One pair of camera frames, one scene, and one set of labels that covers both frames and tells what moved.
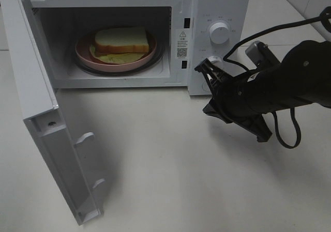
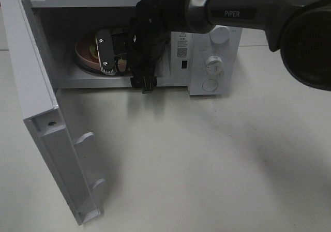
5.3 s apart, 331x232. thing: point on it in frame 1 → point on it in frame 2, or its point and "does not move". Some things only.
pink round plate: x=84 y=57 does not move
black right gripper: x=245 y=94 → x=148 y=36
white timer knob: x=216 y=60 does not move
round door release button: x=205 y=86 does not move
